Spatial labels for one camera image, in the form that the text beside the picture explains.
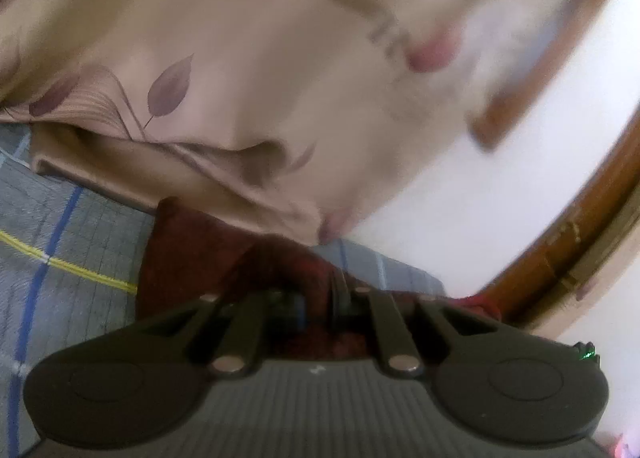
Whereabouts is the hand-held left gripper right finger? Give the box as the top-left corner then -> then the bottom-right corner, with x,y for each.
329,270 -> 492,380

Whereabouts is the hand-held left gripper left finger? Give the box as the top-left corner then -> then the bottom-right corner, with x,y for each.
150,291 -> 307,382

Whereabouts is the dark red knit garment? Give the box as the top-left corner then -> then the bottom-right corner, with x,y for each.
135,196 -> 503,364

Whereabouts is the grey plaid bed sheet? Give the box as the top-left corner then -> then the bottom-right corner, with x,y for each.
0,123 -> 446,458

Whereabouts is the beige leaf print curtain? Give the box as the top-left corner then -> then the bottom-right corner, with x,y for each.
0,0 -> 626,245

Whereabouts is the brown wooden door frame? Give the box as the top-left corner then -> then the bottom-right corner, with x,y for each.
480,103 -> 640,335

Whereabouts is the wooden window frame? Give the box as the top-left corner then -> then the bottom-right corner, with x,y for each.
467,0 -> 620,151

